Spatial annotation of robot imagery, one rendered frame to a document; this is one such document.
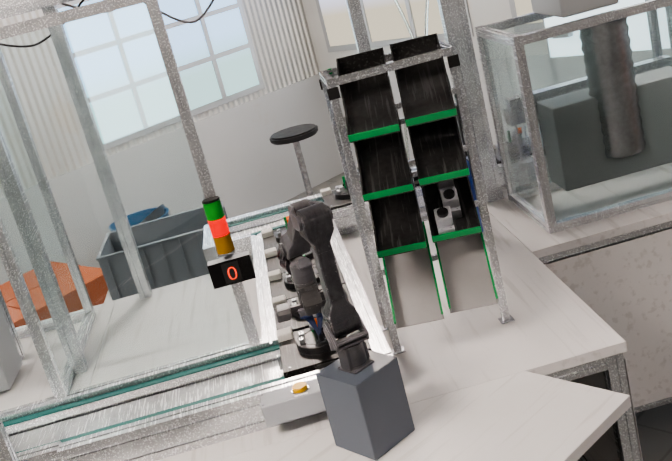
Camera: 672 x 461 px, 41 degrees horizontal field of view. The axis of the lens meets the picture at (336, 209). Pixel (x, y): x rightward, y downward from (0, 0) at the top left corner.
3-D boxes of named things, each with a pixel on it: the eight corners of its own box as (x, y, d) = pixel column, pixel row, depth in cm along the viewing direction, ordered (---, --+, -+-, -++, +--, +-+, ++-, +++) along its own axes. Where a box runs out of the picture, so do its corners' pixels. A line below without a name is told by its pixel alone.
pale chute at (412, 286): (444, 319, 237) (443, 313, 233) (396, 328, 239) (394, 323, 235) (425, 225, 250) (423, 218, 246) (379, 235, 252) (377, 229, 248)
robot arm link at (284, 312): (268, 285, 229) (269, 294, 224) (338, 266, 230) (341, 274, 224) (276, 314, 232) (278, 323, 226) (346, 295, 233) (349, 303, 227)
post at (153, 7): (259, 342, 259) (156, -1, 230) (249, 345, 259) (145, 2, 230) (259, 338, 262) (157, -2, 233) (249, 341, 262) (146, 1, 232)
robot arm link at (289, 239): (334, 214, 199) (314, 176, 204) (300, 227, 197) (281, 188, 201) (321, 270, 225) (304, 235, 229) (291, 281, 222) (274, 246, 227)
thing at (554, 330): (627, 351, 230) (626, 341, 229) (56, 517, 222) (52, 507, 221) (476, 206, 364) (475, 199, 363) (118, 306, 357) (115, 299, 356)
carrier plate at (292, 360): (372, 354, 236) (370, 347, 236) (285, 379, 235) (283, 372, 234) (359, 319, 259) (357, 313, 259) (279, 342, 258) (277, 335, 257)
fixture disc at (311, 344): (350, 345, 240) (348, 338, 240) (299, 359, 239) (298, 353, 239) (343, 325, 254) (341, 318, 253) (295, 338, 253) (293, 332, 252)
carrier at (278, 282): (347, 288, 284) (337, 252, 280) (274, 308, 283) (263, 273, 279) (337, 263, 307) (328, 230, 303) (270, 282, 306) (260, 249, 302)
